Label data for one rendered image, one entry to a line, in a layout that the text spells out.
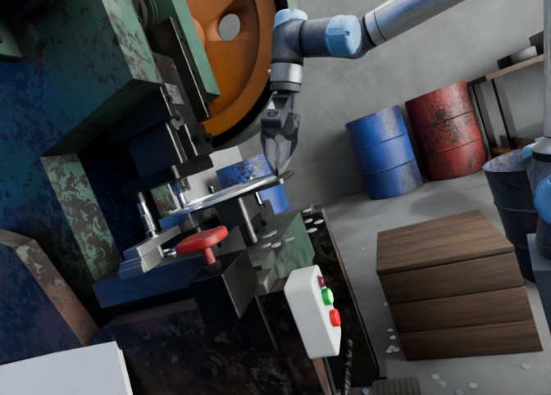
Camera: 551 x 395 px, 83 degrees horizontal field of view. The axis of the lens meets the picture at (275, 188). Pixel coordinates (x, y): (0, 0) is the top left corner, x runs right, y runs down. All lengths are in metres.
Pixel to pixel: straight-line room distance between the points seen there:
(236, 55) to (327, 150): 2.99
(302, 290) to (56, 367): 0.60
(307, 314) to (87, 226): 0.57
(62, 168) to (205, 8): 0.73
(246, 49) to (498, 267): 1.06
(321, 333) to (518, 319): 0.81
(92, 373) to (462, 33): 4.14
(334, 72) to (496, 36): 1.68
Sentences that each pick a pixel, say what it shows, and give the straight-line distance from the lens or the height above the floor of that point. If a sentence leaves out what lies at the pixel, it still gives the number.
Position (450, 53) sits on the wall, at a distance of 4.18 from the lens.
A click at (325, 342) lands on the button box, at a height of 0.52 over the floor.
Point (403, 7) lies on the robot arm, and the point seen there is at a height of 1.03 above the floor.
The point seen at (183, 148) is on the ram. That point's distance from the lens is 0.79.
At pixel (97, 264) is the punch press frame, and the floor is 0.73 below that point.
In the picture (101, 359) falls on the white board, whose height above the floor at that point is 0.56.
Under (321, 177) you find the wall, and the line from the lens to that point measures 4.11.
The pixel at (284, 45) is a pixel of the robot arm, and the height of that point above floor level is 1.05.
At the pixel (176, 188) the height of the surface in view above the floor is 0.84.
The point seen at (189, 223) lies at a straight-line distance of 0.80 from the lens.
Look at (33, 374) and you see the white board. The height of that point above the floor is 0.56.
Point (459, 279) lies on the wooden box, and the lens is 1.17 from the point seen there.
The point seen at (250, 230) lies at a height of 0.68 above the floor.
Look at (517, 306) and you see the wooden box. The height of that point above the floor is 0.16.
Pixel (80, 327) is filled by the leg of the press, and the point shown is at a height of 0.62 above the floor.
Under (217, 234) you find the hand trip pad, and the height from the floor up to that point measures 0.76.
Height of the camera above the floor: 0.83
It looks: 6 degrees down
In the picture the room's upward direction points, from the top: 20 degrees counter-clockwise
